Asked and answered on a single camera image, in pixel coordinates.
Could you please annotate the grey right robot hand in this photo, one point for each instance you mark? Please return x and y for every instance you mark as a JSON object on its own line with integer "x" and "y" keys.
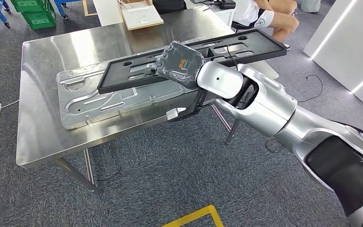
{"x": 178, "y": 65}

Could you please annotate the long black plastic part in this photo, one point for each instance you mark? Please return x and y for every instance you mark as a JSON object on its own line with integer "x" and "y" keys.
{"x": 115, "y": 78}

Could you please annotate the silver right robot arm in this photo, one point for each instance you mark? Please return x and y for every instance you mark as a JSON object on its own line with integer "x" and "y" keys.
{"x": 263, "y": 109}

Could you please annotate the stainless steel workbench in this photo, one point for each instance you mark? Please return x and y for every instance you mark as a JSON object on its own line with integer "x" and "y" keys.
{"x": 59, "y": 50}

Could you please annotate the flat cardboard box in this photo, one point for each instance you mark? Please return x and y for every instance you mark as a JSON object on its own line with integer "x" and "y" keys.
{"x": 140, "y": 17}

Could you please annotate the white desk with black device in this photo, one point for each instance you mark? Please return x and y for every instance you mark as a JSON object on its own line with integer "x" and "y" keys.
{"x": 222, "y": 14}

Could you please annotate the white board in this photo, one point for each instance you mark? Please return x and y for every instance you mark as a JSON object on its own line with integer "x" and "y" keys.
{"x": 106, "y": 12}

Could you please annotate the person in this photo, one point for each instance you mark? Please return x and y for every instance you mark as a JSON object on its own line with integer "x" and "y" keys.
{"x": 253, "y": 12}

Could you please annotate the stamped grey metal panel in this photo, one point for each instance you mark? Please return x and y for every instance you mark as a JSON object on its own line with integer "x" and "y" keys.
{"x": 90, "y": 106}

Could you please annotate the green plastic crate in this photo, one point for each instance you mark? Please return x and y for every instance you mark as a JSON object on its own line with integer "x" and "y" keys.
{"x": 28, "y": 5}
{"x": 39, "y": 20}

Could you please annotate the yellow floor tape square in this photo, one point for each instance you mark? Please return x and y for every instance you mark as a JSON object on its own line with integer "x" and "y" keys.
{"x": 197, "y": 214}

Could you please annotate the white lit display cabinet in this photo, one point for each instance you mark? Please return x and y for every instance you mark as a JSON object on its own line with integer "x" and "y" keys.
{"x": 350, "y": 40}

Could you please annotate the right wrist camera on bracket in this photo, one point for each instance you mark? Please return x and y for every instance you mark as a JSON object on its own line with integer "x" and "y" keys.
{"x": 175, "y": 112}

